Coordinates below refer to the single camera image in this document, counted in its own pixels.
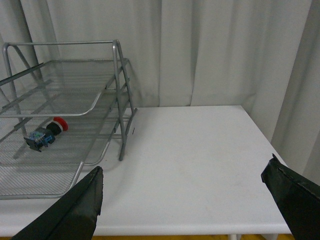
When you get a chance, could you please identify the silver three-tier mesh rack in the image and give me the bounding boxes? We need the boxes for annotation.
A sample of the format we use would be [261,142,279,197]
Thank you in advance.
[0,39,137,200]

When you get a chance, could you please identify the white curtain backdrop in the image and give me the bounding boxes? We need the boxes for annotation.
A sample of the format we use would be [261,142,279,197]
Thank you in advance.
[0,0,320,179]

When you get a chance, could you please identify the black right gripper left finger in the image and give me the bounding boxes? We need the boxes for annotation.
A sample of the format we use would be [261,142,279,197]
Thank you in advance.
[12,166,103,240]

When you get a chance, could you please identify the white table leg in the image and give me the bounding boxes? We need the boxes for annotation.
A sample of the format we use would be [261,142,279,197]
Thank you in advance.
[227,234,242,240]

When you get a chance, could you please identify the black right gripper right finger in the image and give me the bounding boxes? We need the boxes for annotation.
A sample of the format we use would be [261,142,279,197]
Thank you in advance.
[261,155,320,240]

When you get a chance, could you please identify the red emergency stop button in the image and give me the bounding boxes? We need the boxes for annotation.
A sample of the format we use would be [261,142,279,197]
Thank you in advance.
[23,116,69,152]

